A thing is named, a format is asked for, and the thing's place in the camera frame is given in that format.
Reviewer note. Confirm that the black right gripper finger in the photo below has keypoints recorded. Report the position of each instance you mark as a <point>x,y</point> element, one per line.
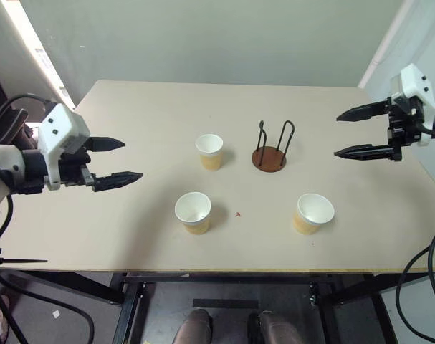
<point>364,151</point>
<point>360,113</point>

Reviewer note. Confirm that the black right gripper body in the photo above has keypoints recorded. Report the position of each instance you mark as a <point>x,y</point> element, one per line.
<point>405,125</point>

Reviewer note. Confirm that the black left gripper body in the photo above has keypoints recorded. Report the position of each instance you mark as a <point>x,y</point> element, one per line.
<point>75,168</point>

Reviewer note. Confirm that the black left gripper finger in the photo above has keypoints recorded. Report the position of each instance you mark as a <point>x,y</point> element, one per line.
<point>106,144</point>
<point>117,179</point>

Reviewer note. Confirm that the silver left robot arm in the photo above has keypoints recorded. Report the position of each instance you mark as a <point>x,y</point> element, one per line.
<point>2,161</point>

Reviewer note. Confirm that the yellow white paper cup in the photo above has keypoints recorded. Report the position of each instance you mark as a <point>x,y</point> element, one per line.
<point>195,218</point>
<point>310,215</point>
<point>211,157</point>

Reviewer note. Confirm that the white paper scrap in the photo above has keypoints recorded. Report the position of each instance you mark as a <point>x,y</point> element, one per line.
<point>56,314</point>

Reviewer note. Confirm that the dark rounded shape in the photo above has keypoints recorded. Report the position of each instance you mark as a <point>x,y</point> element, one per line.
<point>193,328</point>
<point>274,328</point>

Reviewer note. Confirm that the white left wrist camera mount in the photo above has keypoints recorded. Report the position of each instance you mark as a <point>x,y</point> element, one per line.
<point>64,130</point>

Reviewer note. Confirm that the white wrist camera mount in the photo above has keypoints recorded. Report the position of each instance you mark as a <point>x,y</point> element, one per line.
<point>64,130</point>
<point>412,80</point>

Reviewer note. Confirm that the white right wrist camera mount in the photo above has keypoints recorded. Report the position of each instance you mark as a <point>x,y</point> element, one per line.
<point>412,80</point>

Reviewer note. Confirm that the black metal table frame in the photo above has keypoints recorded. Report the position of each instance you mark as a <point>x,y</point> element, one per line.
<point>131,304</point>

